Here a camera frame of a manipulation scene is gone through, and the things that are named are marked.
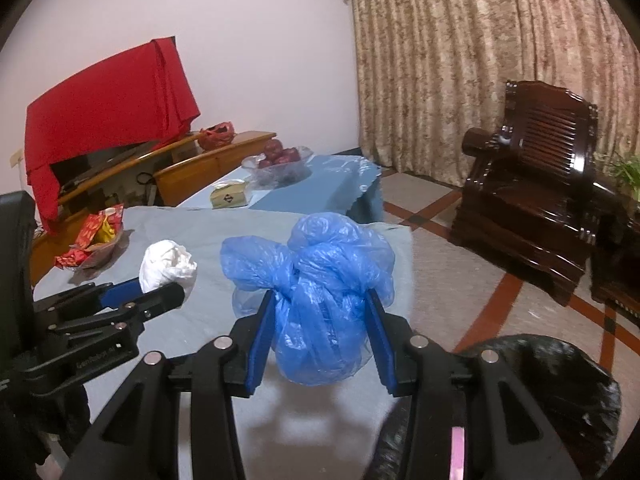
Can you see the white tissue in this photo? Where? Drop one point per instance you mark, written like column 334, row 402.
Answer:
column 167, row 262

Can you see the pink face mask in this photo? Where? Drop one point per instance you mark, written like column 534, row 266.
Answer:
column 457, row 456

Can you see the red bag on cabinet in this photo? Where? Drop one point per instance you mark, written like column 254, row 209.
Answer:
column 217, row 136

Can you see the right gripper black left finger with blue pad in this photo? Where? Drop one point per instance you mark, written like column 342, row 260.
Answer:
column 136, row 434

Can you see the dark wooden armchair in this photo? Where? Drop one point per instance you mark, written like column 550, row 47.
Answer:
column 534, row 198

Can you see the glass fruit bowl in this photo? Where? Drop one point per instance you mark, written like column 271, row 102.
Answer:
column 276, row 176

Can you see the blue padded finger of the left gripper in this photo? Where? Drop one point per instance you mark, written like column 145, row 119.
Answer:
column 87, row 299

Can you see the red cloth cover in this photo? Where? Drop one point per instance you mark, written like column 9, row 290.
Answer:
column 139, row 95

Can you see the tissue box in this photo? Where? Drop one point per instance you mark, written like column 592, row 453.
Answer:
column 230, row 194

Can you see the grey green tablecloth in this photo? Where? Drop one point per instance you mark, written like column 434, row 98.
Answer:
column 286, row 431

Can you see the dark wooden side table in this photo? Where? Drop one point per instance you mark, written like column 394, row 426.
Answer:
column 615, row 259

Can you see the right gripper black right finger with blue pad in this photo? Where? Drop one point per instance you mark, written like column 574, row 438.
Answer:
column 507, row 436

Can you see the snack dish with red wrappers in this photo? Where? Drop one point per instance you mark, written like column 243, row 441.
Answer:
column 95, row 242

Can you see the beige patterned curtain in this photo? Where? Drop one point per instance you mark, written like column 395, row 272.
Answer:
column 428, row 70

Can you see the black trash bag bin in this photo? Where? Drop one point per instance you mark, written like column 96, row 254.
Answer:
column 581, row 400

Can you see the blue table cover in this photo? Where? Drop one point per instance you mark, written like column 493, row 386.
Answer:
column 346, row 184

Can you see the potted green plant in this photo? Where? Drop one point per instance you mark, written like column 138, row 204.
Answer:
column 620, row 173

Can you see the red apple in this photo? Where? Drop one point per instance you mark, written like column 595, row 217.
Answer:
column 273, row 149

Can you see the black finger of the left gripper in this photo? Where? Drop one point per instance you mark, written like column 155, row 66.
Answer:
column 70, row 350

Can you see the blue plastic bag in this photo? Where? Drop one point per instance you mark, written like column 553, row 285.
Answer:
column 320, row 278

